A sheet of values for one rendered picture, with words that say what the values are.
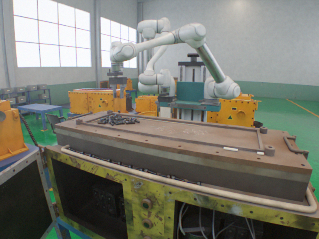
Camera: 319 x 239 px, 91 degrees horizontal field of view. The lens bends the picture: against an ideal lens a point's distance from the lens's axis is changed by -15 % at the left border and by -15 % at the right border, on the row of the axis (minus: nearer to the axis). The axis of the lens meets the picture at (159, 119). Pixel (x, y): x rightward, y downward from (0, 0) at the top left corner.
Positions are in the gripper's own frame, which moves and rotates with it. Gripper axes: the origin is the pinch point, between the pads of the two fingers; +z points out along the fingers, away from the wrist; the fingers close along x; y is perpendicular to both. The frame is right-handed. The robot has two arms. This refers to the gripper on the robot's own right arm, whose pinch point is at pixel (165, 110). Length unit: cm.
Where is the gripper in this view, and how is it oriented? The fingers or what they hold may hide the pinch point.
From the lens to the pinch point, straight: 173.3
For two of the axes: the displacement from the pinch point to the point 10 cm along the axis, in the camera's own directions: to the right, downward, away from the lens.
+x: -9.0, -1.0, 4.1
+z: 0.0, 9.7, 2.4
